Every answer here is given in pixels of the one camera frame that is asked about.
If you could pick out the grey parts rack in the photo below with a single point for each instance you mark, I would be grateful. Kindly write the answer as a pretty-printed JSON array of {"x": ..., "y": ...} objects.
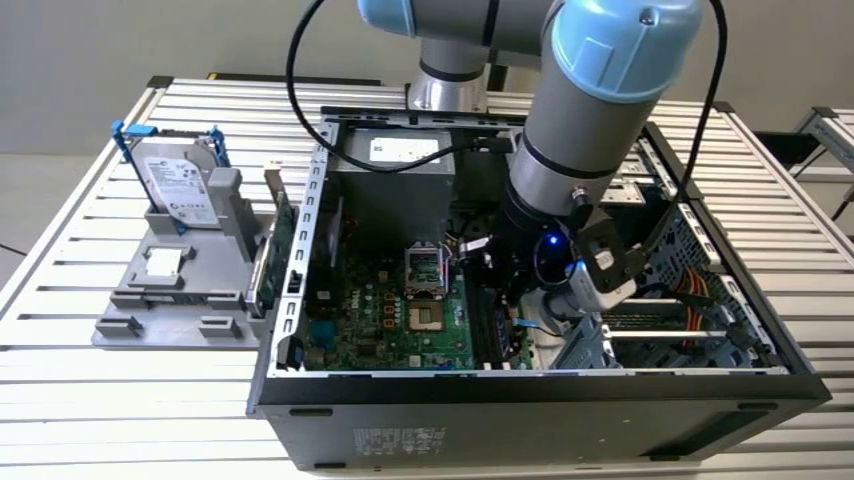
[{"x": 207, "y": 280}]

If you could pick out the CPU socket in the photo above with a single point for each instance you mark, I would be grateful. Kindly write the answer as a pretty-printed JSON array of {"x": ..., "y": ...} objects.
[{"x": 425, "y": 315}]

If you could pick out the metal disk bay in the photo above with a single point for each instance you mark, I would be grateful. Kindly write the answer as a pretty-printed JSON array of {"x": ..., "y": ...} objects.
[{"x": 667, "y": 334}]

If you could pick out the green motherboard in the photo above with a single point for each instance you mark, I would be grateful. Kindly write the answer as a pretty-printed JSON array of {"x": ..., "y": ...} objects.
[{"x": 363, "y": 305}]

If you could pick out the thin locking lever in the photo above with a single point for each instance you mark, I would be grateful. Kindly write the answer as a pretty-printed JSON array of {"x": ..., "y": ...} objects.
[{"x": 445, "y": 275}]

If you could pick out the hard disk in blue carrier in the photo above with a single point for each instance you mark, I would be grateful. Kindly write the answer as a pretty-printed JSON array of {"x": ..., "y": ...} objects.
[{"x": 176, "y": 180}]

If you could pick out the dark RAM stick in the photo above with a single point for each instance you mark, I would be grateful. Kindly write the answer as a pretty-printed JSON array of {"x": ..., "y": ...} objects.
[
  {"x": 169, "y": 299},
  {"x": 501, "y": 335}
]

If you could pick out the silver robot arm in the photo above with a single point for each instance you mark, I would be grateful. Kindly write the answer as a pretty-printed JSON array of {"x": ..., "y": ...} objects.
[{"x": 587, "y": 130}]

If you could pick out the grey power supply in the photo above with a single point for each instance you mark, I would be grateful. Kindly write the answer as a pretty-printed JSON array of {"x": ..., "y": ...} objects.
[{"x": 393, "y": 200}]

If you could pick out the aluminium frame table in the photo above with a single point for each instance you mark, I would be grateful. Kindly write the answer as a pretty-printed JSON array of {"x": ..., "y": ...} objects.
[{"x": 823, "y": 125}]

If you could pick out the black open PC case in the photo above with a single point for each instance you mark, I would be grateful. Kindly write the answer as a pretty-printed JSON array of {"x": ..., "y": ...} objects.
[{"x": 467, "y": 430}]

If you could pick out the silver CPU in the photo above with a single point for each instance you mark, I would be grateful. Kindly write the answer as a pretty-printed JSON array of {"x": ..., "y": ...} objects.
[{"x": 163, "y": 262}]

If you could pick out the metal drive cage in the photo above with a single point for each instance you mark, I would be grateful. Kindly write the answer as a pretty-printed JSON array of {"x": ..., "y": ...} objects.
[{"x": 627, "y": 192}]

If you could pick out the black RAM slot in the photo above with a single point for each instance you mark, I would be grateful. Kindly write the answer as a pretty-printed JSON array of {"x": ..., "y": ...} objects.
[
  {"x": 505, "y": 366},
  {"x": 481, "y": 340}
]

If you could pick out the green graphics card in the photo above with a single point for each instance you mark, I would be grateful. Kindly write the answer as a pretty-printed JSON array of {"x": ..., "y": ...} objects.
[{"x": 283, "y": 235}]

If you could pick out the black background box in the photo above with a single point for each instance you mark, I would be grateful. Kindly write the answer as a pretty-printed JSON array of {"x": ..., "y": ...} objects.
[{"x": 787, "y": 147}]

